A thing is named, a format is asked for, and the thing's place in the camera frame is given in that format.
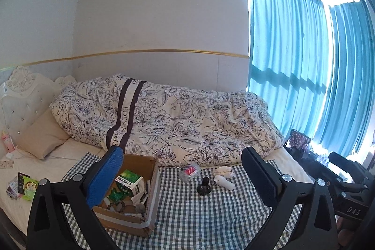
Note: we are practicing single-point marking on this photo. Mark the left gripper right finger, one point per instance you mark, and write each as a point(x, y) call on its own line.
point(315, 227)

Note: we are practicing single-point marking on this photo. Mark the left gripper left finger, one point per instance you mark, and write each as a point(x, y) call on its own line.
point(48, 227)

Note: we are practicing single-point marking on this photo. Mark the green toy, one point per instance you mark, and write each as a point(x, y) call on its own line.
point(116, 196)

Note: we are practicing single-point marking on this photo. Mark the green white carton box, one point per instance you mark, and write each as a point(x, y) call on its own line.
point(130, 183)

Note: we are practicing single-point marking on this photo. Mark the white paper packet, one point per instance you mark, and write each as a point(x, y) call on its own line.
point(142, 190)

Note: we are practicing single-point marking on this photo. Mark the red item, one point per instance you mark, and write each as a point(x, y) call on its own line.
point(189, 172)

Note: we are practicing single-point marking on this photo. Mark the white tube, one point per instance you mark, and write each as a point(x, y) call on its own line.
point(224, 183)

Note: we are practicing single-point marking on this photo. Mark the black small bottle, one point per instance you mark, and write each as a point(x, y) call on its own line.
point(204, 188)

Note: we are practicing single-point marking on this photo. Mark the person's right hand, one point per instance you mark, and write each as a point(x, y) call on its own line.
point(346, 230)

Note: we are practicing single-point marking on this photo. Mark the cardboard box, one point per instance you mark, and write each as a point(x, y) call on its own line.
point(131, 203)

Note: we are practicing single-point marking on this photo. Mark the green snack packet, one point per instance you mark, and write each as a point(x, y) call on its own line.
point(29, 186)

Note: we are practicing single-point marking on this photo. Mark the black card packet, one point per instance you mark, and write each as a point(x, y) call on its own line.
point(20, 182)

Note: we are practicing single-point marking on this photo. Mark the bed with cream sheet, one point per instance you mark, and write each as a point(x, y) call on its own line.
point(70, 158)

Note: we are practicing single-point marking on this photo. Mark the beige pillow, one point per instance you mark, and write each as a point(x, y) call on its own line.
point(43, 136)

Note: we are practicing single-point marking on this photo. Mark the dotted dark bag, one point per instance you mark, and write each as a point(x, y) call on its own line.
point(298, 140)

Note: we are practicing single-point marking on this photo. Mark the phone with patterned case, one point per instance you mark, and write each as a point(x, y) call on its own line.
point(6, 164)

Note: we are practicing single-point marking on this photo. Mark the pink bottle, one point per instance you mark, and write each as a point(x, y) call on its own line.
point(8, 142)

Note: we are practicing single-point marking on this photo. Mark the white tufted headboard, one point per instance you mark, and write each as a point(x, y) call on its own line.
point(25, 96)

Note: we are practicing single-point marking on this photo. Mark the checkered cloth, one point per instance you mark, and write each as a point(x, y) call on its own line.
point(187, 220)

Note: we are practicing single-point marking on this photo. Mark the floral duvet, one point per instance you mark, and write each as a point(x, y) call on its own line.
point(176, 125)

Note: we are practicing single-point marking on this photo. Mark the teal curtain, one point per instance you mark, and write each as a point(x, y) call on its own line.
point(313, 64)

